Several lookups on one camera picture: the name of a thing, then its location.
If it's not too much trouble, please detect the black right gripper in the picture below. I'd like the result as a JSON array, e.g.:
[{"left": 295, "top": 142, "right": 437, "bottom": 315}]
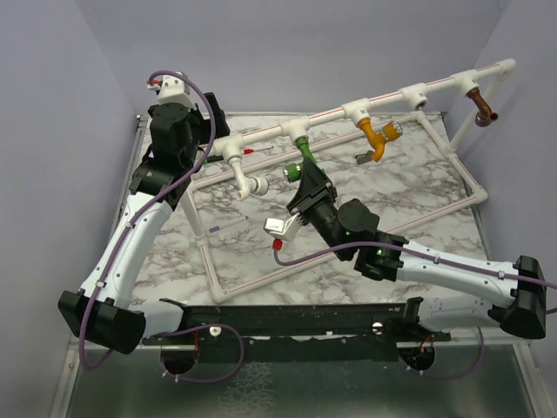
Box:
[{"left": 286, "top": 157, "right": 348, "bottom": 260}]

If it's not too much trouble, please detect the green plastic faucet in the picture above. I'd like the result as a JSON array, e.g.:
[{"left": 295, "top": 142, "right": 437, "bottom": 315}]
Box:
[{"left": 283, "top": 135, "right": 315, "bottom": 183}]

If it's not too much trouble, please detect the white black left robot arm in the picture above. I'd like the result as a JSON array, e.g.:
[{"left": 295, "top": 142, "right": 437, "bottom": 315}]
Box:
[{"left": 58, "top": 92, "right": 230, "bottom": 354}]

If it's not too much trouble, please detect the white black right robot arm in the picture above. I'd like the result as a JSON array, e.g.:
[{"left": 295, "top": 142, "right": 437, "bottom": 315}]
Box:
[{"left": 286, "top": 158, "right": 548, "bottom": 340}]

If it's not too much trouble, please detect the green black highlighter marker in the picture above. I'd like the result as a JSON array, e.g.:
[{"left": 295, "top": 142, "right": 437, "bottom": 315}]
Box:
[{"left": 204, "top": 156, "right": 224, "bottom": 164}]

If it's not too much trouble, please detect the red capped white pen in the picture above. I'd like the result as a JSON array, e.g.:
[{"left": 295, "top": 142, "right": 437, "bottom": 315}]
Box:
[{"left": 243, "top": 145, "right": 274, "bottom": 155}]

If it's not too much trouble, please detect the white plastic faucet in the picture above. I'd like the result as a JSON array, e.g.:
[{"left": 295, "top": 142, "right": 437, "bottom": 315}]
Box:
[{"left": 223, "top": 152, "right": 269, "bottom": 200}]

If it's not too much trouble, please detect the small grey metal piece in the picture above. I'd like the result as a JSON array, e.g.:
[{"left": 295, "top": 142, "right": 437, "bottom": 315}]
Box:
[{"left": 354, "top": 152, "right": 374, "bottom": 165}]

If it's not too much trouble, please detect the yellow plastic faucet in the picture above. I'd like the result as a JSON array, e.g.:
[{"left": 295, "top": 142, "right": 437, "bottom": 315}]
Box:
[{"left": 357, "top": 118, "right": 403, "bottom": 162}]

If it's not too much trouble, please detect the purple capped white pen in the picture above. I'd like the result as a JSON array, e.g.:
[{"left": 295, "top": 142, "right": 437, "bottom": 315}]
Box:
[{"left": 208, "top": 215, "right": 249, "bottom": 233}]

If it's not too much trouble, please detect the brown plastic faucet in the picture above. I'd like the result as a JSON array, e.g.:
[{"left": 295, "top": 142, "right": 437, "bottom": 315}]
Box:
[{"left": 466, "top": 87, "right": 499, "bottom": 128}]

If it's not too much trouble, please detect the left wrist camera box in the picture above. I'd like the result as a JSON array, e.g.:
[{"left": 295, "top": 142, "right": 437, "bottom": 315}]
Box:
[{"left": 147, "top": 75, "right": 196, "bottom": 109}]

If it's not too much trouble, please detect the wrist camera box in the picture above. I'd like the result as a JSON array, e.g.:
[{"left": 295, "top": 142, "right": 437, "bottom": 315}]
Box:
[
  {"left": 147, "top": 75, "right": 196, "bottom": 109},
  {"left": 263, "top": 213, "right": 303, "bottom": 242}
]

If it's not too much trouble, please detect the white PVC pipe frame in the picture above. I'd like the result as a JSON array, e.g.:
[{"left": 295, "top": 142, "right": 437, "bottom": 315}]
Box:
[{"left": 185, "top": 58, "right": 517, "bottom": 300}]

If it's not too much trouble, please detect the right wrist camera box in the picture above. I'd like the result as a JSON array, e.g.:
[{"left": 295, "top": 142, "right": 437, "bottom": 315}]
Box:
[{"left": 263, "top": 213, "right": 303, "bottom": 242}]

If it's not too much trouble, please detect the aluminium table edge frame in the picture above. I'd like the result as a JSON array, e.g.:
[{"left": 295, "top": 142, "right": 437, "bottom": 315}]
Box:
[{"left": 105, "top": 115, "right": 150, "bottom": 256}]

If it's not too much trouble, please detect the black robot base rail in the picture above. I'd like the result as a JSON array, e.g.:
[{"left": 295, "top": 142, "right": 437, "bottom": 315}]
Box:
[{"left": 144, "top": 297, "right": 432, "bottom": 363}]

